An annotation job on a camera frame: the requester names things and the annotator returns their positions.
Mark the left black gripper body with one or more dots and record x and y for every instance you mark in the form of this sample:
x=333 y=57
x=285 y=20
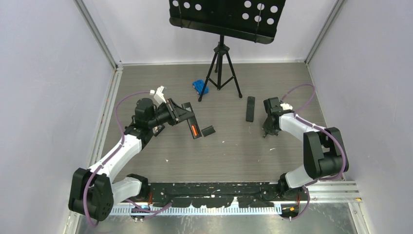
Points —
x=163 y=116

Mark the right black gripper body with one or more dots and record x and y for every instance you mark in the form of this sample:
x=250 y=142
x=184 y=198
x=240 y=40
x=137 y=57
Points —
x=271 y=130

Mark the orange battery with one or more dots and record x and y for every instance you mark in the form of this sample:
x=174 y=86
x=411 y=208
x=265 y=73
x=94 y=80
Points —
x=194 y=130

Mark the plain black remote control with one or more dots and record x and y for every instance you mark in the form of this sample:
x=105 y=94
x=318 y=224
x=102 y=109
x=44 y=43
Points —
x=250 y=109

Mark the black remote with buttons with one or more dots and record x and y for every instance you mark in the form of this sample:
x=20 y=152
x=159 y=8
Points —
x=192 y=121

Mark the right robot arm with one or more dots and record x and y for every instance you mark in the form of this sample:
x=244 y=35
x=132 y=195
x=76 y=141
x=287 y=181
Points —
x=324 y=155

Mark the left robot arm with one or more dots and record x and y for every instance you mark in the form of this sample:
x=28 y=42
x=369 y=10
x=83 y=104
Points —
x=93 y=191

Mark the blue toy car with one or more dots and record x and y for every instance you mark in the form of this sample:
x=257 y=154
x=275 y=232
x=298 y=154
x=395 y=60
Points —
x=199 y=85

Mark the black music stand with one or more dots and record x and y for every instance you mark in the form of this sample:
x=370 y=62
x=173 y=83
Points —
x=250 y=20

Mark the black square frame box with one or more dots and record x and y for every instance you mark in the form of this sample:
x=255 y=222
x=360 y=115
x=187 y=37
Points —
x=157 y=130

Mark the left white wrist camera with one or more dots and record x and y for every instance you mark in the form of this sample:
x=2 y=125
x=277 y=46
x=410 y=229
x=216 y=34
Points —
x=158 y=95

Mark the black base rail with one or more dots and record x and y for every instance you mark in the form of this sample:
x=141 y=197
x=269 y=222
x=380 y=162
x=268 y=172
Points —
x=217 y=194

